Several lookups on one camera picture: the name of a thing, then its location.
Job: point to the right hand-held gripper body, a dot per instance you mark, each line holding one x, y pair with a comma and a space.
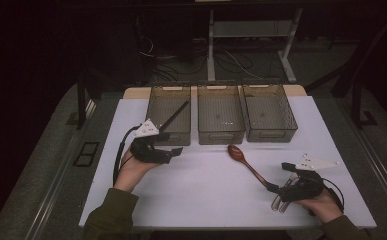
302, 188

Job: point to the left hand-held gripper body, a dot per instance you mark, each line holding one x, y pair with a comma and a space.
147, 151

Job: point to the black chopstick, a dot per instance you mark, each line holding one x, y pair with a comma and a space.
174, 115

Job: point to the smoky transparent plastic bin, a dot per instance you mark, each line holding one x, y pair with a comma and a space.
171, 100
267, 111
220, 113

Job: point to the red-brown wooden spoon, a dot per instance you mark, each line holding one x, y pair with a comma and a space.
236, 153

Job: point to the person's right hand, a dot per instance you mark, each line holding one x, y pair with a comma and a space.
321, 206

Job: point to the person's left hand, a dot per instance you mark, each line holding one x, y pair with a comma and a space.
132, 173

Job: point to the black metal stand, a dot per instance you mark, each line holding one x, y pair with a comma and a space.
357, 103
81, 100

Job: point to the black slanted metal bar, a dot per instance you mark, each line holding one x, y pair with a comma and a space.
354, 58

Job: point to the black floor socket frame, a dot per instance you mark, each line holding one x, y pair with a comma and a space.
87, 154

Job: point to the white metal desk frame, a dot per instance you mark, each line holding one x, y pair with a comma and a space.
252, 29

